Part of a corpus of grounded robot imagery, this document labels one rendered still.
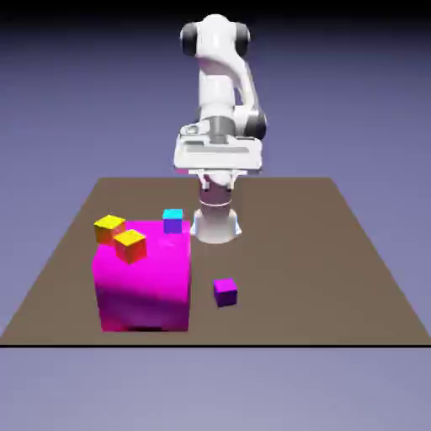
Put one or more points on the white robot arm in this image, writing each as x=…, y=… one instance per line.
x=215, y=67

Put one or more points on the large magenta box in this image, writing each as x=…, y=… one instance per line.
x=144, y=286

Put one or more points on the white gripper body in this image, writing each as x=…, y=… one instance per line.
x=218, y=156

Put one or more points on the small cyan cube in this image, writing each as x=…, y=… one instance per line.
x=172, y=221

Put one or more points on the small purple cube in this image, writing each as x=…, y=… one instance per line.
x=225, y=292

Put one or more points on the small yellow cube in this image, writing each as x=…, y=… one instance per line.
x=130, y=247
x=107, y=229

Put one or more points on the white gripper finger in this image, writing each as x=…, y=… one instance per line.
x=204, y=180
x=230, y=180

